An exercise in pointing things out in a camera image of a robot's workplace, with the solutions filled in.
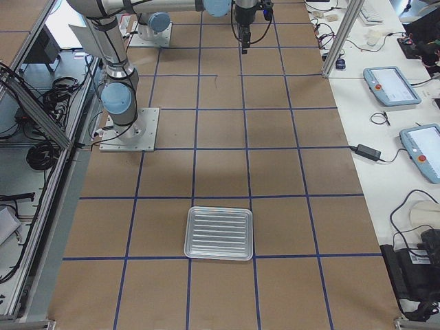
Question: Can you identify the blue teach pendant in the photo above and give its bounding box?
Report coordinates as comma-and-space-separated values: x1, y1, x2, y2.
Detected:
363, 66, 421, 107
399, 123, 439, 184

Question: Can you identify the small black looped cable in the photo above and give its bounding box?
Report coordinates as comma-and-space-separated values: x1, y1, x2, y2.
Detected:
370, 111, 391, 127

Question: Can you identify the aluminium frame post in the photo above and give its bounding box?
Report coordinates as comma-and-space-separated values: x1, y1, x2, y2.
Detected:
322, 0, 364, 78

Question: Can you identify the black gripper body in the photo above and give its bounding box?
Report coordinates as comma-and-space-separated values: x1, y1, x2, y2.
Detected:
234, 6, 257, 47

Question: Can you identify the coiled black cable bundle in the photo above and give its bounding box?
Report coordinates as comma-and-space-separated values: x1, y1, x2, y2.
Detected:
26, 141, 58, 171

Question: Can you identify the upper blue teach pendant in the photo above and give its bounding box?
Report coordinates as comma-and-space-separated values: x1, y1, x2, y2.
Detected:
363, 66, 421, 107

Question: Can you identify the black equipment box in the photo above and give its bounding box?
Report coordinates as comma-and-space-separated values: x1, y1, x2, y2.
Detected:
380, 244, 439, 322

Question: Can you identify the white keyboard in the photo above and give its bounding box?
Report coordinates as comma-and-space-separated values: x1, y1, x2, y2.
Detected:
358, 3, 383, 25

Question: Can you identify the black power adapter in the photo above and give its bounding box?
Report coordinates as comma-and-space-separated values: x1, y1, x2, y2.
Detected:
355, 144, 381, 162

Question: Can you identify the silver ribbed metal tray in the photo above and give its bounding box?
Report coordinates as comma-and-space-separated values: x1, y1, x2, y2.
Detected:
184, 206, 254, 261

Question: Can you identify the lower blue teach pendant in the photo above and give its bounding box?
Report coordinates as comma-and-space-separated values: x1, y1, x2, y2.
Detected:
399, 123, 439, 184

